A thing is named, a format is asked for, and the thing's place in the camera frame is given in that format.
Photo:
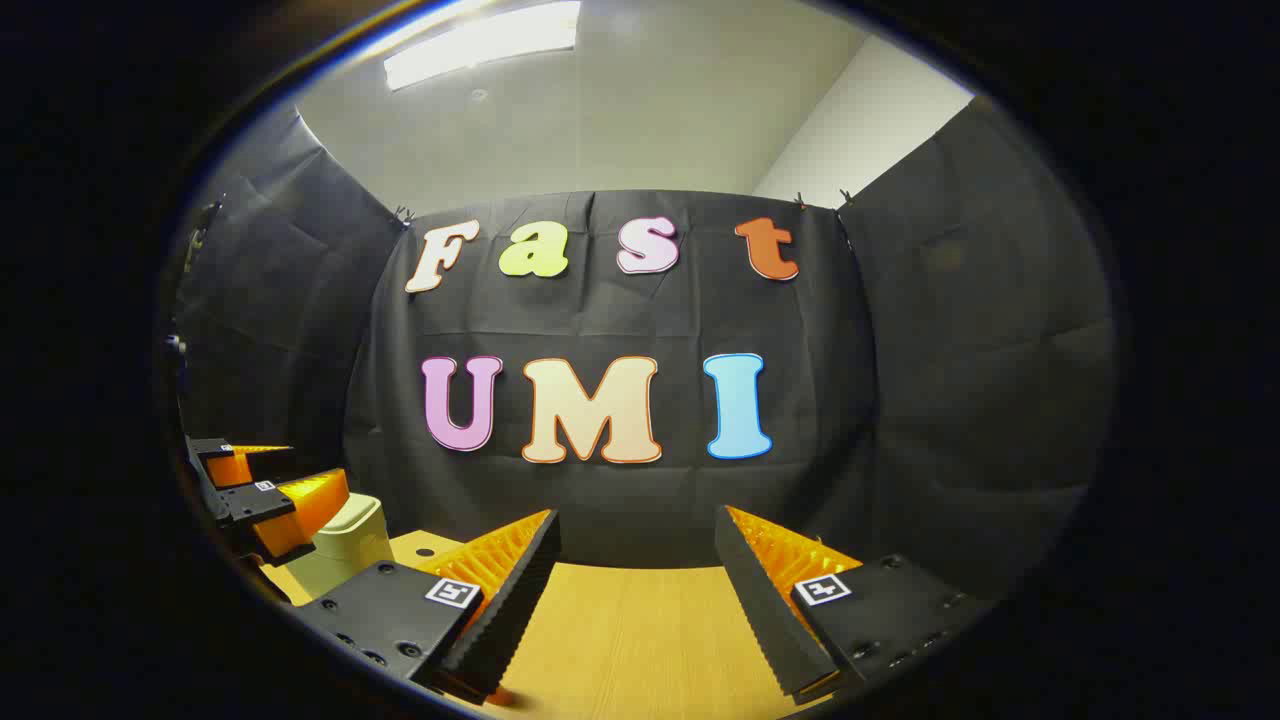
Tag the ceiling light panel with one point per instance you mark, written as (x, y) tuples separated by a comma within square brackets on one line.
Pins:
[(480, 42)]

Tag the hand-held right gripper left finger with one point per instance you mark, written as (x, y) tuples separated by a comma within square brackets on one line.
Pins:
[(505, 620)]

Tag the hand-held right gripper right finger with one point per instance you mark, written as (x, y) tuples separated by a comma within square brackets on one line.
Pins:
[(765, 610)]

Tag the pale green desktop garbage bin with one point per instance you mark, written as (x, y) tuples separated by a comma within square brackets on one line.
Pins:
[(345, 550)]

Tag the black backdrop cloth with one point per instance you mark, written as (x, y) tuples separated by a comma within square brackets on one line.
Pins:
[(900, 400)]

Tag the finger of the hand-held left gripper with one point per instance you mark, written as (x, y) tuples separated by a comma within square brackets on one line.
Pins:
[(215, 455), (255, 505)]

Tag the wooden desktop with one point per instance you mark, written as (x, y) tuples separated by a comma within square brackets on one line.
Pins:
[(640, 640)]

